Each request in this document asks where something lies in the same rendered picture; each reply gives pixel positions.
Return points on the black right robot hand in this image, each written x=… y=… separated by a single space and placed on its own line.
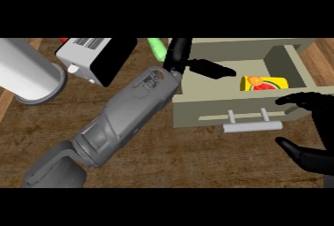
x=314 y=129

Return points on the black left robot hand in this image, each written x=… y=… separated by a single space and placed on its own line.
x=205 y=67

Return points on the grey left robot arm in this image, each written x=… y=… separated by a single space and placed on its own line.
x=126 y=111

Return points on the beige open drawer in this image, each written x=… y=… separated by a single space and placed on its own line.
x=243 y=97

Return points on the yellow fruit print cup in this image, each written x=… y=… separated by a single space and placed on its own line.
x=264 y=83

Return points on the green vegetable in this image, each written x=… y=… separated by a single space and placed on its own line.
x=159 y=48

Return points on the white and black box appliance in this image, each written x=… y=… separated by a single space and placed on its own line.
x=91 y=57

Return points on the small red object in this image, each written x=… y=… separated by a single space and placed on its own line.
x=64 y=39

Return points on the white cylinder appliance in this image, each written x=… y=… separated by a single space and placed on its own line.
x=29 y=73

